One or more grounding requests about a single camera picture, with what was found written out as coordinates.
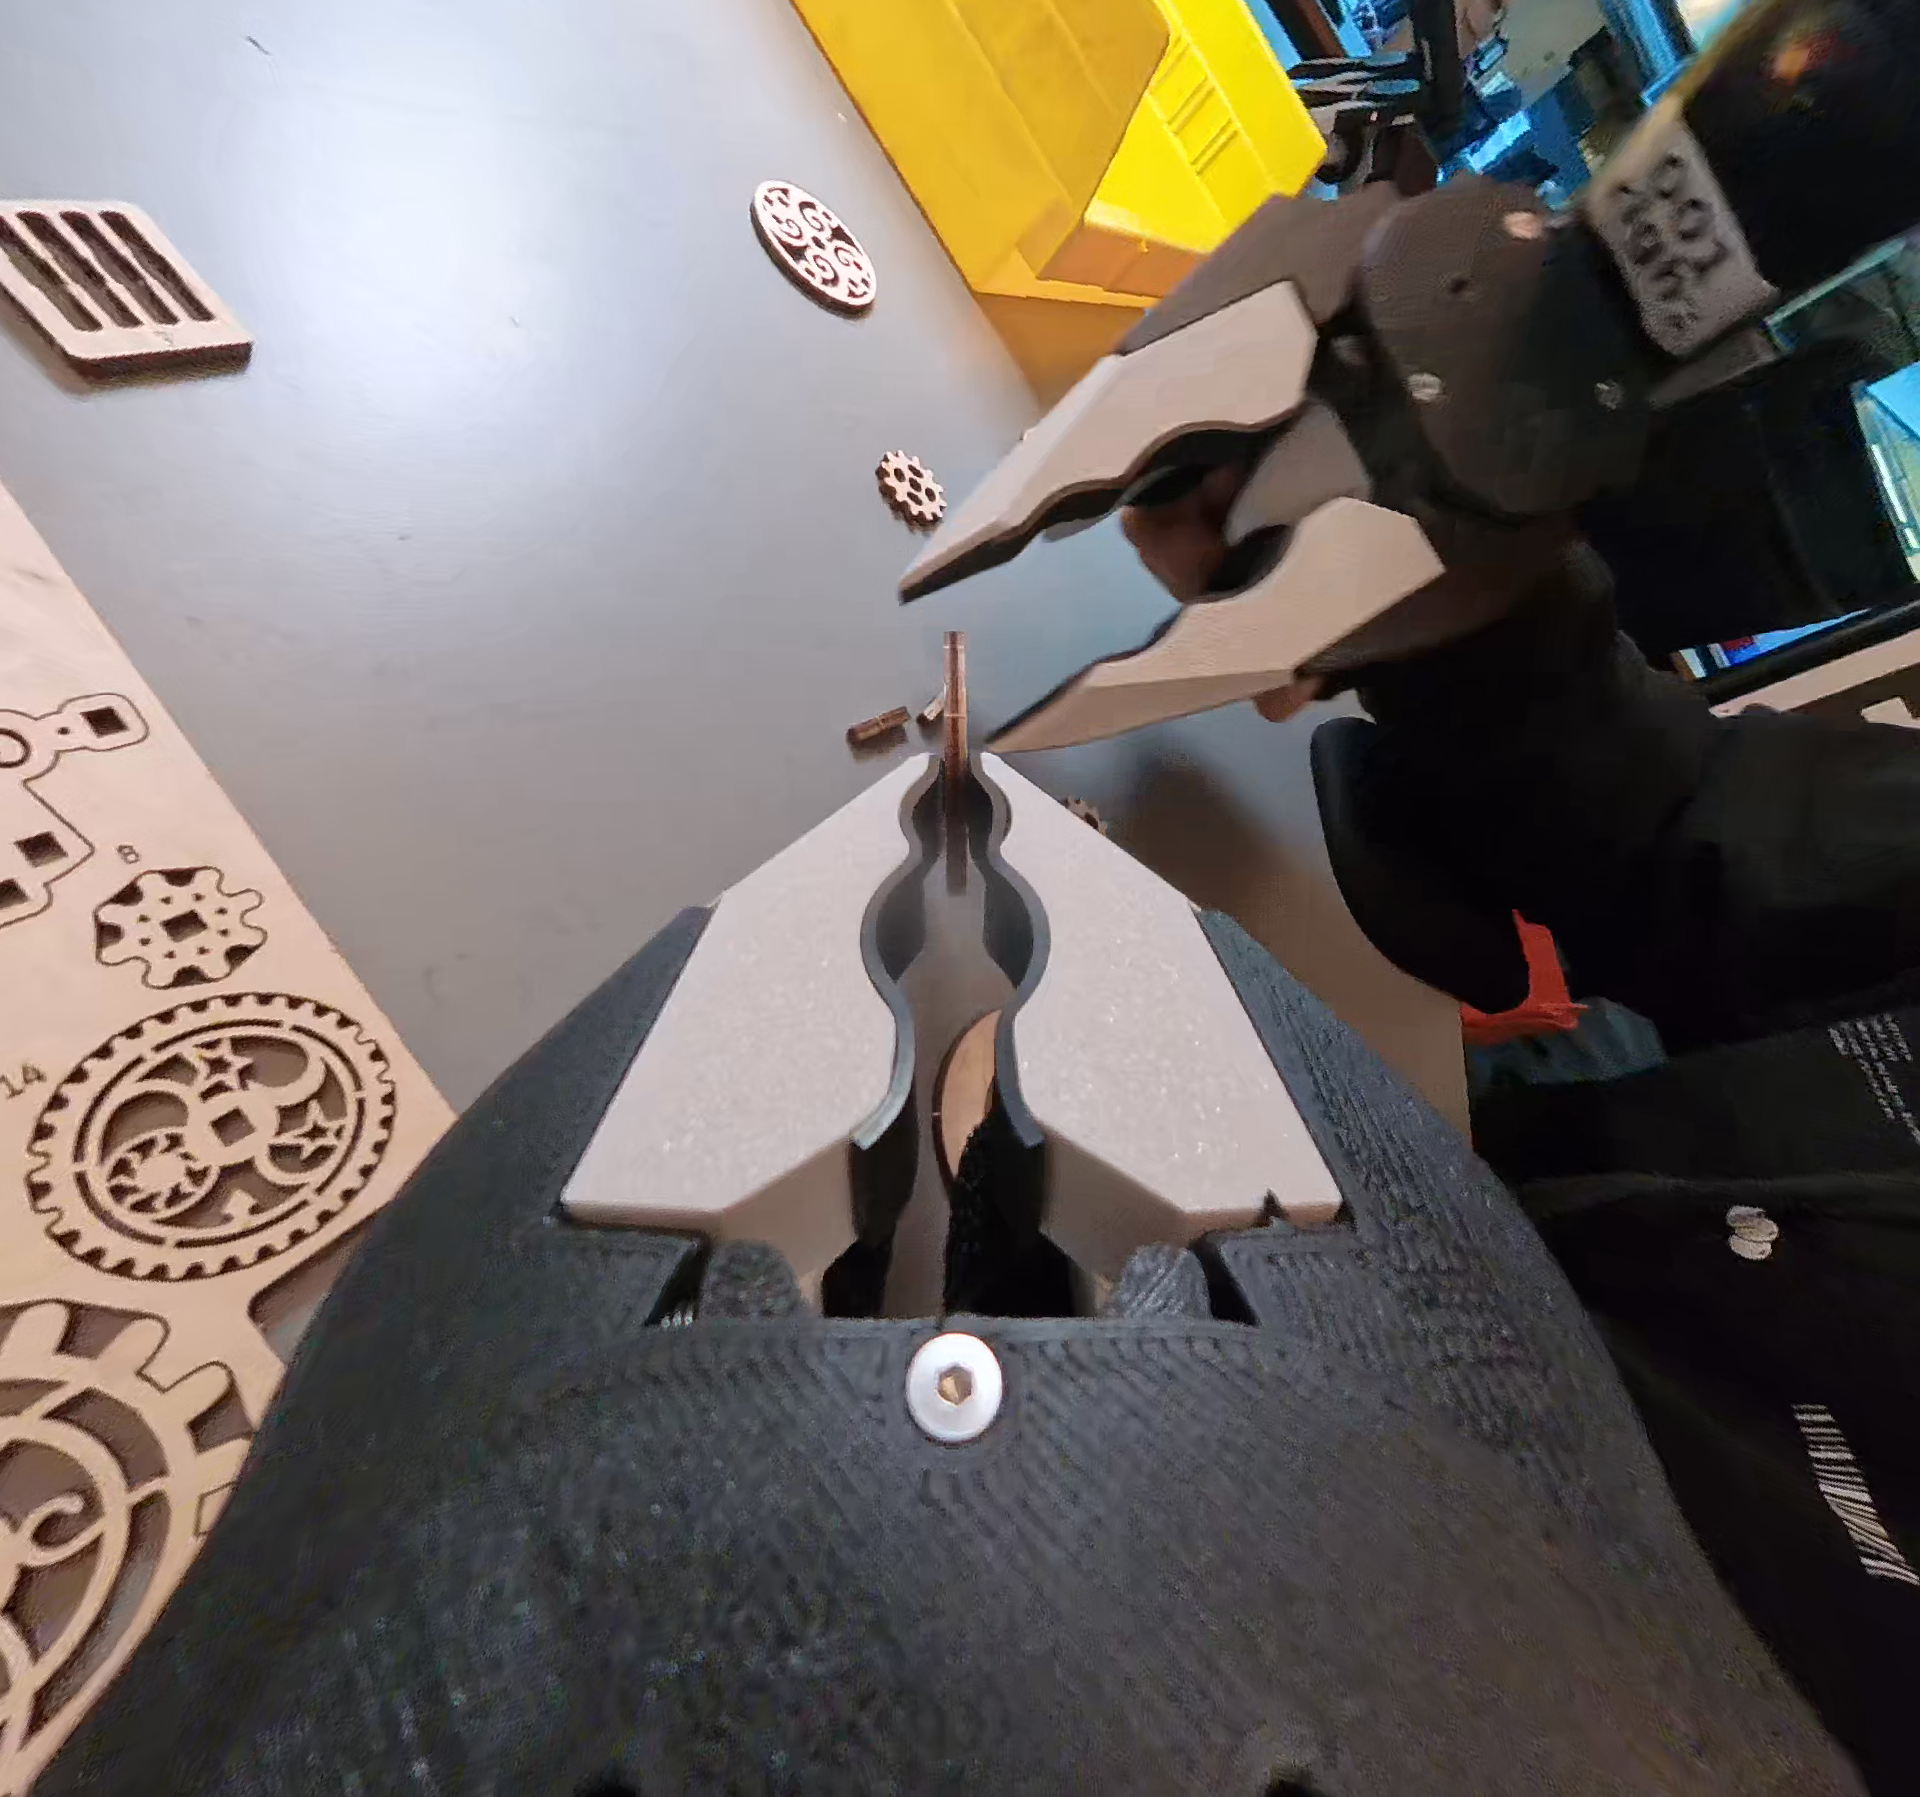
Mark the orange plastic object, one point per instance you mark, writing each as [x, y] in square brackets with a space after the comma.
[1523, 986]

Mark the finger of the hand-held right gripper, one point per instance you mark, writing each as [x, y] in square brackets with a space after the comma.
[1244, 627]
[1170, 386]

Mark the person's black clothing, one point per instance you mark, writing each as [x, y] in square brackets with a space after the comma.
[1725, 1378]

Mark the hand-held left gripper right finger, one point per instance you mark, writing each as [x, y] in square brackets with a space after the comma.
[1162, 1063]

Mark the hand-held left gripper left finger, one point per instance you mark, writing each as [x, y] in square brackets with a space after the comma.
[720, 1063]

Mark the person's right forearm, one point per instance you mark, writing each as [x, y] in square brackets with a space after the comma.
[1591, 777]

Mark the slotted wooden grille piece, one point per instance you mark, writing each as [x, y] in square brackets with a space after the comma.
[151, 346]

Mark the small wooden gear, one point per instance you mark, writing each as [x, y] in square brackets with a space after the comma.
[1083, 817]
[923, 508]

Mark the ornamental round wooden disc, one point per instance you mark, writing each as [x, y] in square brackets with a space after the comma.
[812, 249]

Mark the yellow plastic bin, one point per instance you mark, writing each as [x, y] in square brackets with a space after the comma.
[1050, 73]

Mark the wooden puzzle sheet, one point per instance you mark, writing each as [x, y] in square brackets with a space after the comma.
[172, 799]

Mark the grey desk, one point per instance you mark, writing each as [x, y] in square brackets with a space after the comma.
[450, 476]

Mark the person's right hand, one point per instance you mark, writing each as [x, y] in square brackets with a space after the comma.
[1184, 538]

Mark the black chair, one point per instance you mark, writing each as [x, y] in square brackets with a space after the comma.
[1402, 73]

